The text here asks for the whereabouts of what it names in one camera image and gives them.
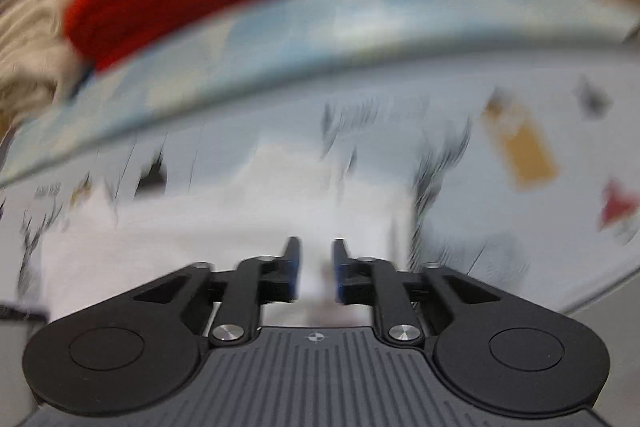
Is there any light blue quilt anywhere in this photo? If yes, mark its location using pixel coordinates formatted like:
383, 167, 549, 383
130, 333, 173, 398
0, 0, 640, 188

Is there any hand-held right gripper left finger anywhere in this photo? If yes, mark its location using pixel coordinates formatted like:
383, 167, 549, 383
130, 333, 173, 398
130, 236, 304, 348

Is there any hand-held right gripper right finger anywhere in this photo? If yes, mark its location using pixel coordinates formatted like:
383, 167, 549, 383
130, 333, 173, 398
332, 238, 501, 348

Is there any grey printed bed sheet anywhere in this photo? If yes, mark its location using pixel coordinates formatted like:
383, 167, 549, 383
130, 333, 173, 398
0, 39, 640, 315

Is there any white t-shirt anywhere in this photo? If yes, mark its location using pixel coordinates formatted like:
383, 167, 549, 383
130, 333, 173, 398
40, 177, 417, 330

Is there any cream fleece blanket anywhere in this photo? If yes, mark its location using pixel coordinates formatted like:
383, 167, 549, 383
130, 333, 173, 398
0, 0, 87, 128

